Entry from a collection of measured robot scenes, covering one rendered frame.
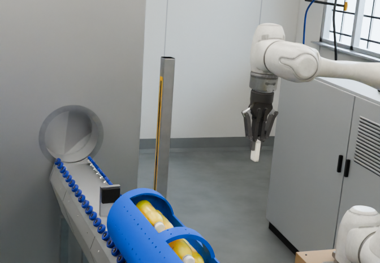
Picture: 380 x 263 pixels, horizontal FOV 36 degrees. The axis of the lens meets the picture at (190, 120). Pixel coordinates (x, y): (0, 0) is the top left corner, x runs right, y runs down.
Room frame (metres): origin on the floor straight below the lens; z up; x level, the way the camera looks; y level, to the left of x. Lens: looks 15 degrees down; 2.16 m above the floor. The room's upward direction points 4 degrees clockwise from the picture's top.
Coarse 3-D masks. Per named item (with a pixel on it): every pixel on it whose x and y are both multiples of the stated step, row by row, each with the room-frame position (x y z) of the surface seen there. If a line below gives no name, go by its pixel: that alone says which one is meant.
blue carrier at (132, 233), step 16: (128, 192) 2.33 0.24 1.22; (144, 192) 2.32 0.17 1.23; (112, 208) 2.30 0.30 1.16; (128, 208) 2.22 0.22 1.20; (160, 208) 2.40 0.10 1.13; (112, 224) 2.24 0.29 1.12; (128, 224) 2.13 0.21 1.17; (144, 224) 2.07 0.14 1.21; (176, 224) 2.33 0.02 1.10; (128, 240) 2.07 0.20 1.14; (144, 240) 1.98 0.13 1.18; (160, 240) 1.93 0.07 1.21; (192, 240) 2.18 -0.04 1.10; (128, 256) 2.04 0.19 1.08; (144, 256) 1.92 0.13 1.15; (160, 256) 1.86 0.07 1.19; (176, 256) 1.81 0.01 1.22; (208, 256) 2.04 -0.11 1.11
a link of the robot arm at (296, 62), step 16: (272, 48) 1.75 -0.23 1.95; (288, 48) 1.69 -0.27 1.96; (304, 48) 1.68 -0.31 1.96; (272, 64) 1.72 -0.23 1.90; (288, 64) 1.66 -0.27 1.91; (304, 64) 1.64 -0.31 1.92; (320, 64) 1.72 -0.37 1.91; (336, 64) 1.78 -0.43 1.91; (352, 64) 1.91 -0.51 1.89; (368, 64) 1.99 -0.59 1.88; (288, 80) 1.70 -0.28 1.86; (304, 80) 1.66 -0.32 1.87; (368, 80) 1.98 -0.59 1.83
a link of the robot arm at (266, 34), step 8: (264, 24) 1.85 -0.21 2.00; (272, 24) 1.84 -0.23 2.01; (256, 32) 1.85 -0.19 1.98; (264, 32) 1.83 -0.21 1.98; (272, 32) 1.82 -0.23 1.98; (280, 32) 1.83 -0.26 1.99; (256, 40) 1.84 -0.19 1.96; (264, 40) 1.82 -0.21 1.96; (272, 40) 1.81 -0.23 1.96; (280, 40) 1.81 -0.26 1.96; (256, 48) 1.83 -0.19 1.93; (264, 48) 1.79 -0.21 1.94; (256, 56) 1.82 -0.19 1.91; (264, 56) 1.78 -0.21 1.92; (256, 64) 1.82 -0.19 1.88; (264, 64) 1.78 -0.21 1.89; (256, 72) 1.84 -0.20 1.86; (264, 72) 1.82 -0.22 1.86
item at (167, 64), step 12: (168, 60) 3.00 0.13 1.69; (168, 72) 3.00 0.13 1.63; (168, 84) 3.00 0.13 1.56; (168, 96) 3.01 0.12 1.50; (168, 108) 3.01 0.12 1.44; (168, 120) 3.01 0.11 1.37; (168, 132) 3.01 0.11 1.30; (156, 144) 3.03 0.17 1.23; (168, 144) 3.01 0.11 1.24; (156, 156) 3.02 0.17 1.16; (168, 156) 3.01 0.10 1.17; (156, 168) 3.01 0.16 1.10; (168, 168) 3.02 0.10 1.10; (156, 180) 3.00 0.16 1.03
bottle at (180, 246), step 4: (168, 228) 2.06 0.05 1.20; (176, 240) 1.97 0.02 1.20; (180, 240) 1.97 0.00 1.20; (172, 244) 1.96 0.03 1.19; (176, 244) 1.95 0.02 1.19; (180, 244) 1.94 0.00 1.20; (184, 244) 1.94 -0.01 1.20; (172, 248) 1.94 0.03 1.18; (176, 248) 1.93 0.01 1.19; (180, 248) 1.92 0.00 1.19; (184, 248) 1.92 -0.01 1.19; (188, 248) 1.93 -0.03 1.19; (176, 252) 1.92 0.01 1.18; (180, 252) 1.91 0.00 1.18; (184, 252) 1.91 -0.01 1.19; (188, 252) 1.91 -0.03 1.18; (180, 256) 1.90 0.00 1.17; (184, 256) 1.89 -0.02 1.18
